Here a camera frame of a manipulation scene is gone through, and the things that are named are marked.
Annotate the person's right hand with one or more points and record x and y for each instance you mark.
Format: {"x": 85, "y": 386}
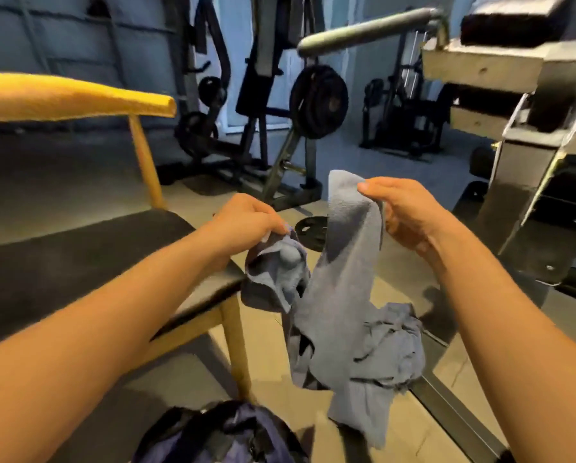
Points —
{"x": 408, "y": 212}

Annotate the person's left hand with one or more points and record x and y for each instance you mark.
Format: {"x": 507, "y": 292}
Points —
{"x": 244, "y": 226}

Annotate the single blue-grey towel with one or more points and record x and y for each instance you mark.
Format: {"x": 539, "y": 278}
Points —
{"x": 336, "y": 275}

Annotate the navy blue bag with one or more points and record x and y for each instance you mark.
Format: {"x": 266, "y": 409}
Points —
{"x": 220, "y": 434}

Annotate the person's right forearm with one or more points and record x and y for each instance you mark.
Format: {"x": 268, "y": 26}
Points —
{"x": 529, "y": 332}

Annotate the person's left forearm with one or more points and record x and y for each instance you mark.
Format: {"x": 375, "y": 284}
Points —
{"x": 76, "y": 352}

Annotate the loose black weight plate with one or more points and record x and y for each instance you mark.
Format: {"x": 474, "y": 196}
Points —
{"x": 314, "y": 233}

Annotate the black exercise machine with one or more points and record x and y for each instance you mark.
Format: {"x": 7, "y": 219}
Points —
{"x": 404, "y": 120}

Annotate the mounted black weight plate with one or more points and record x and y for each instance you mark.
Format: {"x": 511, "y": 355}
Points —
{"x": 319, "y": 101}

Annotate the wooden chair with black seat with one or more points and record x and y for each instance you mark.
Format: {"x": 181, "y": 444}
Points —
{"x": 76, "y": 265}

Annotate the pale barbell bar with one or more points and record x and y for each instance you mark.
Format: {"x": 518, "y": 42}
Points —
{"x": 365, "y": 33}

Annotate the grey shelf unit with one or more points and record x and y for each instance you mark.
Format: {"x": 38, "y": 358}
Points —
{"x": 76, "y": 33}

